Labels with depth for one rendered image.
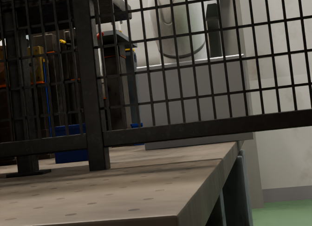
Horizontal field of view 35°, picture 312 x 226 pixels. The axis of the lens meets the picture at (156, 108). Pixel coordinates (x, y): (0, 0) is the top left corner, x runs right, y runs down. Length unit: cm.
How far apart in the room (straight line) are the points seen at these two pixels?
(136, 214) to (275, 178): 422
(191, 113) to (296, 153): 318
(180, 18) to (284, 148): 321
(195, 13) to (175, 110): 29
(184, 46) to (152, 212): 116
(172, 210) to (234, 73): 108
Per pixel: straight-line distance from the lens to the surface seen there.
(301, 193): 458
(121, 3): 101
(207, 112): 141
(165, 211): 35
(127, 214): 35
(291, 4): 465
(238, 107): 141
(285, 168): 455
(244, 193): 137
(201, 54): 153
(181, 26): 145
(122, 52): 214
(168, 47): 149
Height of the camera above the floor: 76
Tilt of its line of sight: 2 degrees up
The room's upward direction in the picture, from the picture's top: 6 degrees counter-clockwise
